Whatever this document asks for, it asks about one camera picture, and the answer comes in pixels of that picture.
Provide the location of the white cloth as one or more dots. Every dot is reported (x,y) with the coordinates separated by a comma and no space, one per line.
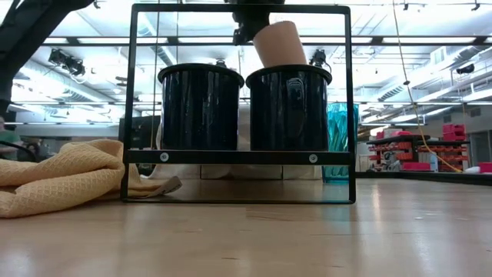
(230,172)

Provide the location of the red storage bin rack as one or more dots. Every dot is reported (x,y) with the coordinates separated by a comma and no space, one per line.
(419,154)

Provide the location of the teal faceted tumbler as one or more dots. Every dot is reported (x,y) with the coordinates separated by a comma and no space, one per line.
(340,127)

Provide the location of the dark blue enamel mug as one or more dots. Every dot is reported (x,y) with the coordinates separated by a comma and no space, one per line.
(200,111)
(288,111)

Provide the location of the yellow waffle cloth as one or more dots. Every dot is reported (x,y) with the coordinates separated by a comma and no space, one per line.
(57,181)

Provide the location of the black computer tower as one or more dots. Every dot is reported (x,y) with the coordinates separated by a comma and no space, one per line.
(144,132)

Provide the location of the black ceiling fixture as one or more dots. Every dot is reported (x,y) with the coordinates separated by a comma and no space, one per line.
(67,63)
(319,58)

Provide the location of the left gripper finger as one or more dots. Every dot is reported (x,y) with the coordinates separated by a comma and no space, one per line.
(248,27)

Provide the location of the black aluminium rig frame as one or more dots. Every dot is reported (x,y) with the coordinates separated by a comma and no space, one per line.
(276,39)

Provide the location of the orange plastic cup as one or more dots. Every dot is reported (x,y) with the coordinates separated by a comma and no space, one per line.
(280,44)

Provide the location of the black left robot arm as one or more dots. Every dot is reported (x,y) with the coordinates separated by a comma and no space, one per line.
(34,34)

